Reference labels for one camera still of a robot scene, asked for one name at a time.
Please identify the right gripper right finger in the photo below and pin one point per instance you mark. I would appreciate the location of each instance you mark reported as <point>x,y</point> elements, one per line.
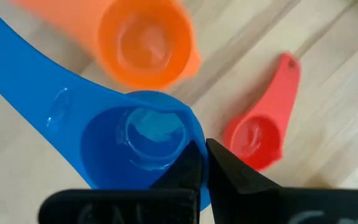
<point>259,202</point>

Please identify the medium blue measuring cup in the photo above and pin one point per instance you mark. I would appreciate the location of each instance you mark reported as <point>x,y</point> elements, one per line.
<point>42,87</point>

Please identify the orange measuring cup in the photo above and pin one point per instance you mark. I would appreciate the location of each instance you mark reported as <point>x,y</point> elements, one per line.
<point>148,43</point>

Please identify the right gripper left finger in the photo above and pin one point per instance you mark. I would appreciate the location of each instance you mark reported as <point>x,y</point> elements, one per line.
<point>120,205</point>

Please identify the red measuring cup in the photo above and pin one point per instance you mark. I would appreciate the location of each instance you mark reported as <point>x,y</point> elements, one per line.
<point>259,140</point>

